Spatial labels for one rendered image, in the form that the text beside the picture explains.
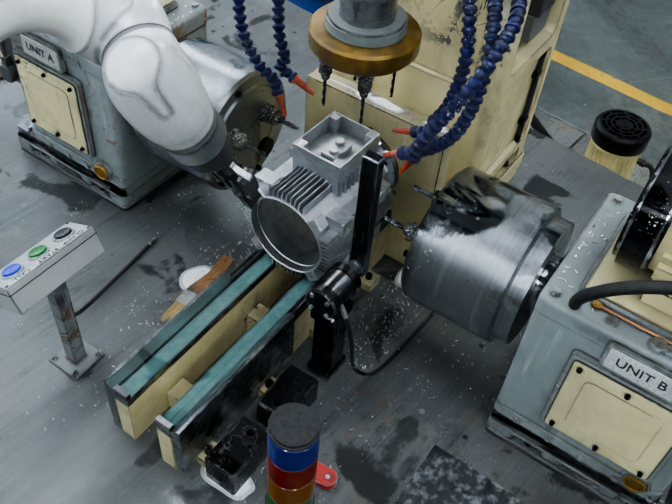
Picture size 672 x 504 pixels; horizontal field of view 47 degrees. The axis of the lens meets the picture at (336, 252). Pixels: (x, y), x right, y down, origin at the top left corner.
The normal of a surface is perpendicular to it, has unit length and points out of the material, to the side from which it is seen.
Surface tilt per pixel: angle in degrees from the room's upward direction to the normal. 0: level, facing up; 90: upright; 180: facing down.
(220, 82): 17
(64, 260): 66
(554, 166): 0
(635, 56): 0
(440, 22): 90
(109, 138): 90
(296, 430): 0
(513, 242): 28
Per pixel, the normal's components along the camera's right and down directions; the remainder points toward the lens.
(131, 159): 0.82, 0.46
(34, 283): 0.78, 0.14
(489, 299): -0.51, 0.29
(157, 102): 0.43, 0.70
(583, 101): 0.07, -0.68
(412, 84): -0.57, 0.57
